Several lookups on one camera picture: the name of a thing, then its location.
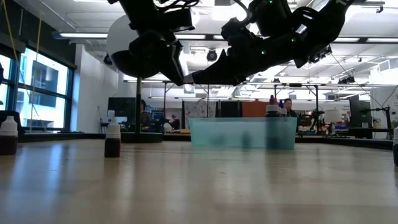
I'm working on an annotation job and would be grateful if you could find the large purple-tipped colouring bottle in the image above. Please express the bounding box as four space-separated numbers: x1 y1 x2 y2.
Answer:
266 95 280 149

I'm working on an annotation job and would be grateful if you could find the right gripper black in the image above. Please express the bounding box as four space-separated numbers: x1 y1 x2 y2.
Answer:
191 17 307 86

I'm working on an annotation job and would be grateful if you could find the green translucent plastic bin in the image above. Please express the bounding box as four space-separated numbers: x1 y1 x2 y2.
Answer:
188 116 298 151

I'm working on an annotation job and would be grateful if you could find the small white-capped dropper bottle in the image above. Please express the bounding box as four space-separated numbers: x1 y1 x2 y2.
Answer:
104 117 121 158
0 115 19 156

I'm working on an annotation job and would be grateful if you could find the black aluminium table frame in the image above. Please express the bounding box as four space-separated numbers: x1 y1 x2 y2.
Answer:
17 132 394 151

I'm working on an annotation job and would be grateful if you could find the orange partition panel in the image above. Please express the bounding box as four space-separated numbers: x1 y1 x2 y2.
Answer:
242 100 270 118

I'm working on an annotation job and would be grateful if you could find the large window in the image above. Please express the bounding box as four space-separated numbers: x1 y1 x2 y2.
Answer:
0 46 75 133

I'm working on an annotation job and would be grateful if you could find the white globe lamp black base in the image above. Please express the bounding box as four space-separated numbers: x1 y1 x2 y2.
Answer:
106 14 175 144

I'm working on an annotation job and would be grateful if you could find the black monitor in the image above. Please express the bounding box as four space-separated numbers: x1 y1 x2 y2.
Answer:
108 96 137 123

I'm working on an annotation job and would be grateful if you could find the person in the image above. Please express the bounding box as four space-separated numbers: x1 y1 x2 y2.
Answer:
282 98 299 118
139 99 152 126

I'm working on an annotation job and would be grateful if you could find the large blue-tipped colouring bottle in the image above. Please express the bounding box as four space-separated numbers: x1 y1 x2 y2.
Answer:
278 99 289 118

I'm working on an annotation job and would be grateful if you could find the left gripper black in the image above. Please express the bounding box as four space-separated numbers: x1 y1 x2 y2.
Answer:
129 30 185 87

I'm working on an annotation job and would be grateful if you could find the long ceiling light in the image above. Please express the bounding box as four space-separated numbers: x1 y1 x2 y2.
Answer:
58 32 108 39

